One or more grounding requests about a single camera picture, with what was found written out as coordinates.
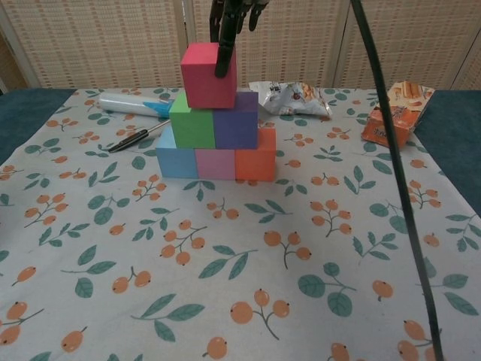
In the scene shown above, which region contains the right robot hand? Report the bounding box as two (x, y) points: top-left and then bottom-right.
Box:
(208, 0), (270, 79)

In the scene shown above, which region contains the crumpled snack bag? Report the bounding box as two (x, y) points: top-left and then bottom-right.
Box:
(248, 80), (333, 121)

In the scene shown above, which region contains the teal table cover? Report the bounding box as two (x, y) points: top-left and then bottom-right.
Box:
(0, 88), (481, 204)

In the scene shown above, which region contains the floral tablecloth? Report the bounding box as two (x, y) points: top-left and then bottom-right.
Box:
(0, 86), (481, 361)

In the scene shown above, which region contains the white plastic wrap roll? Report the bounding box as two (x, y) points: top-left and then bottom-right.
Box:
(98, 93), (177, 118)

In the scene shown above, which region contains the woven folding screen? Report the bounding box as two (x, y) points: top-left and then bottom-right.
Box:
(0, 0), (481, 93)

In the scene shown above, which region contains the pink cube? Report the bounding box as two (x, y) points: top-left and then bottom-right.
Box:
(194, 148), (237, 181)

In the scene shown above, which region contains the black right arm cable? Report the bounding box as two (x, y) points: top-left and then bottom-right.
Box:
(349, 0), (446, 361)

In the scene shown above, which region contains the orange biscuit box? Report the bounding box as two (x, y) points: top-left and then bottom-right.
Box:
(362, 80), (436, 148)

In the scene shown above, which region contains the red cube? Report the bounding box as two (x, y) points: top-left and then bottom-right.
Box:
(180, 41), (237, 111)

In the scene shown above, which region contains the orange cube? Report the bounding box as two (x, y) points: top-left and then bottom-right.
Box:
(234, 127), (277, 181)

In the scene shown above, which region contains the purple cube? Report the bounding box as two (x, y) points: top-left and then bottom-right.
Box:
(213, 91), (259, 150)

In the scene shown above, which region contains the metal ladle black handle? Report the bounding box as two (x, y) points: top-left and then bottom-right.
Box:
(108, 119), (172, 153)

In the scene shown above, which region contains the blue cube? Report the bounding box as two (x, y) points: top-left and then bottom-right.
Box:
(156, 126), (199, 180)

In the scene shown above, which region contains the green cube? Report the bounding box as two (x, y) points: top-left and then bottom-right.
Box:
(168, 92), (217, 150)

